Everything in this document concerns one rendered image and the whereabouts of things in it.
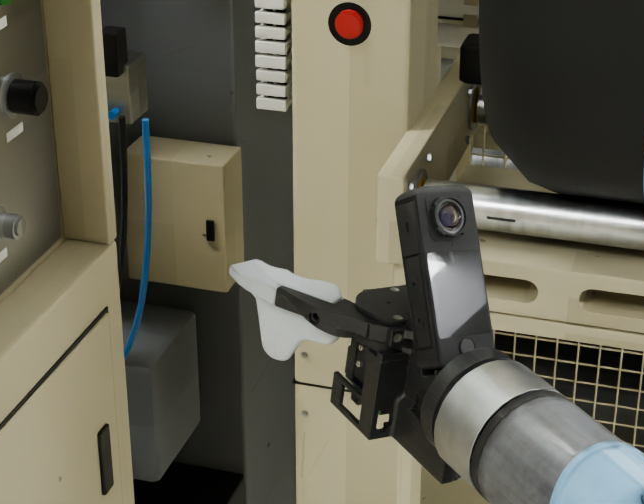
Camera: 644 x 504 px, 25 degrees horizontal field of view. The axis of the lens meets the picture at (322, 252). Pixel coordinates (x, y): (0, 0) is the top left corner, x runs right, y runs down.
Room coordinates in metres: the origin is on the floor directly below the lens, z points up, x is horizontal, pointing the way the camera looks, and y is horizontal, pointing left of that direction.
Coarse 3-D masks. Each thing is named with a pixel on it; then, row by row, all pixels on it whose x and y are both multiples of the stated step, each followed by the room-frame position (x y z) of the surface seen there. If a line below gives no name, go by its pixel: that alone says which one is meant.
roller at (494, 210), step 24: (480, 192) 1.32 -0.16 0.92; (504, 192) 1.32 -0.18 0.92; (528, 192) 1.32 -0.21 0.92; (480, 216) 1.31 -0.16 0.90; (504, 216) 1.30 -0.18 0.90; (528, 216) 1.30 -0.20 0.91; (552, 216) 1.29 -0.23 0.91; (576, 216) 1.28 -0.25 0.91; (600, 216) 1.28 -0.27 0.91; (624, 216) 1.28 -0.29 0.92; (576, 240) 1.29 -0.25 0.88; (600, 240) 1.28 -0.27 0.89; (624, 240) 1.27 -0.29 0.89
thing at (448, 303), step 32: (416, 192) 0.81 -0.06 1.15; (448, 192) 0.82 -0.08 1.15; (416, 224) 0.80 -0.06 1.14; (448, 224) 0.81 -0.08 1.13; (416, 256) 0.79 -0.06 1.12; (448, 256) 0.80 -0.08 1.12; (480, 256) 0.81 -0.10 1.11; (416, 288) 0.79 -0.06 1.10; (448, 288) 0.79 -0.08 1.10; (480, 288) 0.80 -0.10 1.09; (416, 320) 0.78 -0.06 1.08; (448, 320) 0.77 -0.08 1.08; (480, 320) 0.78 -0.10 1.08; (416, 352) 0.77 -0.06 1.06; (448, 352) 0.76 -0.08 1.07
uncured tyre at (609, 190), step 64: (512, 0) 1.18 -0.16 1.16; (576, 0) 1.15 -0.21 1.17; (640, 0) 1.14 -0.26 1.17; (512, 64) 1.19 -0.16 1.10; (576, 64) 1.16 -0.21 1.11; (640, 64) 1.14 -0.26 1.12; (512, 128) 1.23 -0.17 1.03; (576, 128) 1.19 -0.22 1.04; (640, 128) 1.17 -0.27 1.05; (576, 192) 1.28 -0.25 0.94; (640, 192) 1.24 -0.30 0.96
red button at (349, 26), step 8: (344, 16) 1.43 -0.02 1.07; (352, 16) 1.42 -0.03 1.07; (360, 16) 1.43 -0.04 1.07; (336, 24) 1.43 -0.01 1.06; (344, 24) 1.43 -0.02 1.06; (352, 24) 1.42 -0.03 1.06; (360, 24) 1.42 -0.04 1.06; (344, 32) 1.43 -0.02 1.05; (352, 32) 1.42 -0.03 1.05; (360, 32) 1.42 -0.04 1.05
